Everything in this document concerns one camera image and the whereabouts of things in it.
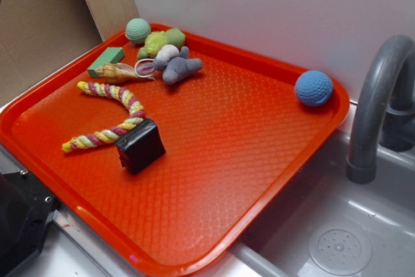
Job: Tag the black box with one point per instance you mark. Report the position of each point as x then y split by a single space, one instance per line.
140 147

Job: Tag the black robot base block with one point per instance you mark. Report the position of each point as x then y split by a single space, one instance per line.
27 209

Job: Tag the grey plush mouse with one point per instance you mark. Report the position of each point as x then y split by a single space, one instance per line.
173 63

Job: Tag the yellow-green plush toy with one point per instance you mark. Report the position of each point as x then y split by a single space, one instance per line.
158 39

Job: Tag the tan seashell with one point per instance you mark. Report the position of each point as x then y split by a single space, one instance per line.
119 73

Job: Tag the blue dimpled ball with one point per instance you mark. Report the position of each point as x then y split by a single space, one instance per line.
313 88

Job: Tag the green dimpled ball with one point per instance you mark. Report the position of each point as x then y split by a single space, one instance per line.
137 30

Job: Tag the green rectangular block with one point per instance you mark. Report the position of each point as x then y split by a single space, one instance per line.
111 55

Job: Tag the grey sink basin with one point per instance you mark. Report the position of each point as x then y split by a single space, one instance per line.
322 224

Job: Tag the grey sink faucet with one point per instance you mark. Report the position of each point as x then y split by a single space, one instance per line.
385 111

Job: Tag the multicolour rope toy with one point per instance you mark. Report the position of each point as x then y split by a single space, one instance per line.
136 115

